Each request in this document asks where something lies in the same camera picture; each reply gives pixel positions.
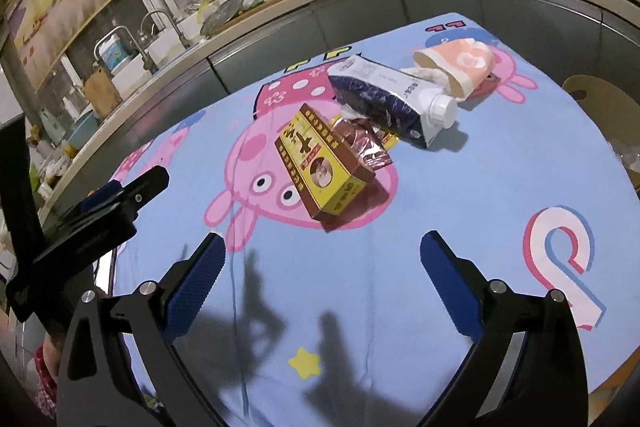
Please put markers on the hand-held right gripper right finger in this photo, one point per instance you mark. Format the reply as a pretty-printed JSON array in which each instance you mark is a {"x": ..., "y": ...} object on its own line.
[{"x": 450, "y": 287}]

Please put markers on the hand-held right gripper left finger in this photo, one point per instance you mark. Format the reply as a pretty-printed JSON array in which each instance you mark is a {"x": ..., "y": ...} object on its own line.
[{"x": 197, "y": 287}]

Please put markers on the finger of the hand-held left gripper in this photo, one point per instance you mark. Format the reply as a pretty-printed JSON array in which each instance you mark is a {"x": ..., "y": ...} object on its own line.
[
  {"x": 100, "y": 232},
  {"x": 145, "y": 187}
]

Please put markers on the shiny brown snack packet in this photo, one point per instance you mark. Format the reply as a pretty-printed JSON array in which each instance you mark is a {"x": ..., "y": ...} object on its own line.
[{"x": 362, "y": 142}]

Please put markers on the yellow cardboard box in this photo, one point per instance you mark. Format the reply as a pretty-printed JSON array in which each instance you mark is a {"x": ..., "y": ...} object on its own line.
[{"x": 320, "y": 167}]

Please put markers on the dark blue drink carton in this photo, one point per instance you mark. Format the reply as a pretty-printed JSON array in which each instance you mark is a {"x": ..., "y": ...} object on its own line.
[{"x": 385, "y": 97}]

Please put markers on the peach paper cup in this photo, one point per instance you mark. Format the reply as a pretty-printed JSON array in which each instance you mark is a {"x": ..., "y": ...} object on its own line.
[{"x": 465, "y": 64}]

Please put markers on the beige trash bin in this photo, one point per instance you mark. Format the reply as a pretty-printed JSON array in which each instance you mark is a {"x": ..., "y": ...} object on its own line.
[{"x": 600, "y": 107}]

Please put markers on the blue plastic basin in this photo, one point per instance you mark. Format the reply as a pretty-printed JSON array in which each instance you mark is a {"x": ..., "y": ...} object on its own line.
[{"x": 82, "y": 129}]

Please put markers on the cartoon pig printed blanket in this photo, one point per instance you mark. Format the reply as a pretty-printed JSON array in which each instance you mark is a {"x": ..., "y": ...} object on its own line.
[{"x": 450, "y": 187}]

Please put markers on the small wooden cutting board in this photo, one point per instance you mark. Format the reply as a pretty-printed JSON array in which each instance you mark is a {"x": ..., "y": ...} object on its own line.
[{"x": 102, "y": 92}]

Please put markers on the white tub with blue label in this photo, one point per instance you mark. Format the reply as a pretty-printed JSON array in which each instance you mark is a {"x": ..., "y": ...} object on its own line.
[{"x": 116, "y": 54}]

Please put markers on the silver kitchen faucet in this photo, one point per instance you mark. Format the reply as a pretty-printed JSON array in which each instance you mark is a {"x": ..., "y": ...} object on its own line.
[
  {"x": 135, "y": 47},
  {"x": 172, "y": 24}
]

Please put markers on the red checkered clothing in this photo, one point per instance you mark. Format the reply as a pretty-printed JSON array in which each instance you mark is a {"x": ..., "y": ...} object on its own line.
[{"x": 45, "y": 382}]

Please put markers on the round grey pot lid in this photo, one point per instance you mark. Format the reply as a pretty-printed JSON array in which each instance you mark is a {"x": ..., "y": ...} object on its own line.
[{"x": 222, "y": 14}]

